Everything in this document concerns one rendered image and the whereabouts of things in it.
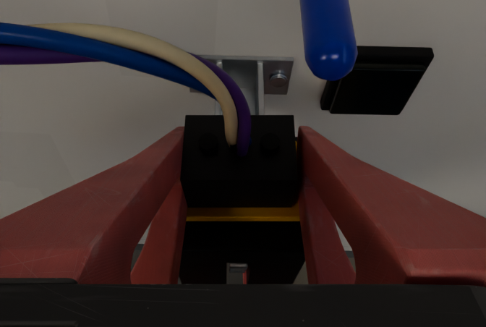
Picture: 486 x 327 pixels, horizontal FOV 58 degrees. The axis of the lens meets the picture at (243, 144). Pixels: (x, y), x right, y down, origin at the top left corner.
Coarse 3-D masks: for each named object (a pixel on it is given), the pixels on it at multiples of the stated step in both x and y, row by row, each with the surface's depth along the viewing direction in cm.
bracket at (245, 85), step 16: (224, 64) 19; (240, 64) 19; (256, 64) 19; (272, 64) 19; (288, 64) 19; (240, 80) 20; (256, 80) 19; (272, 80) 19; (288, 80) 20; (256, 96) 19; (256, 112) 19
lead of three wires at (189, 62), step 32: (0, 32) 6; (32, 32) 6; (64, 32) 7; (96, 32) 7; (128, 32) 7; (0, 64) 7; (128, 64) 7; (160, 64) 8; (192, 64) 8; (224, 96) 9
